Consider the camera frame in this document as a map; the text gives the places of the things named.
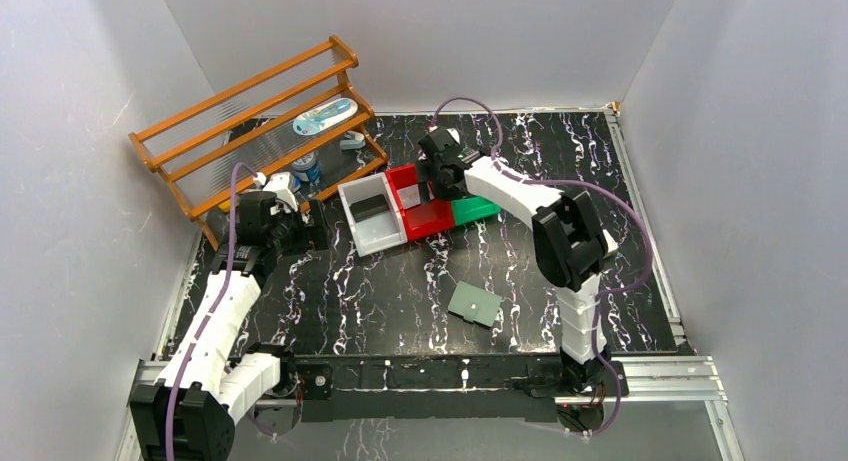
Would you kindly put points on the white plastic bin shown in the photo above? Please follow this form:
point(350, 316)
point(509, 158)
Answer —
point(381, 232)

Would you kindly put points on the silver VIP card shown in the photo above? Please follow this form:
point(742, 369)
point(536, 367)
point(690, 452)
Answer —
point(410, 196)

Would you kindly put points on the blue tape roll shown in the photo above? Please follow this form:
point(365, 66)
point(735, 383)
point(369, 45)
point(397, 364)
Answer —
point(307, 168)

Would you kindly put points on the black card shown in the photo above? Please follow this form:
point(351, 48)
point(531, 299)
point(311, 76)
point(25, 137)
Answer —
point(369, 207)

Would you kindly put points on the orange wooden shelf rack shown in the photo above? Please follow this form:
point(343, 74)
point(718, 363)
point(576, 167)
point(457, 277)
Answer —
point(195, 150)

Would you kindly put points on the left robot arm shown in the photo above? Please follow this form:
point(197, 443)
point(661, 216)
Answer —
point(212, 339)

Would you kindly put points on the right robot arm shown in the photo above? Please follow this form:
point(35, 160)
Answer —
point(570, 246)

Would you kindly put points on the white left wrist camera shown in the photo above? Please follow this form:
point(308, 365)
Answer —
point(284, 184)

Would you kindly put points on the green plastic bin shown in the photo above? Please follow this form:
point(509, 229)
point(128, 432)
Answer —
point(470, 209)

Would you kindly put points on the red plastic bin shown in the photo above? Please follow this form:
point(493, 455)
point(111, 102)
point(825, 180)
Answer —
point(426, 219)

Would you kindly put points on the light blue white stapler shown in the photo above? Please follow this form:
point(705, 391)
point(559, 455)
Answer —
point(352, 140)

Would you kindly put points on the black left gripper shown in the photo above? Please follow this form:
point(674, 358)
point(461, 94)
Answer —
point(315, 223)

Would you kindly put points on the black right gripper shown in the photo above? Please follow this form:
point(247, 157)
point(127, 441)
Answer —
point(428, 185)

